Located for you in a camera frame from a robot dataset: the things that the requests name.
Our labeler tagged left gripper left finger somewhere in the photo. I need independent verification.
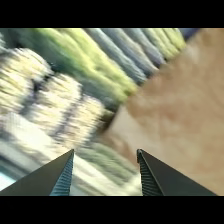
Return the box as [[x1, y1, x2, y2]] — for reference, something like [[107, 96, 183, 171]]
[[0, 148, 75, 197]]

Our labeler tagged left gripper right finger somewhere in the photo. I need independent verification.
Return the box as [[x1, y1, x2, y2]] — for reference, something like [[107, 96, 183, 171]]
[[136, 148, 218, 197]]

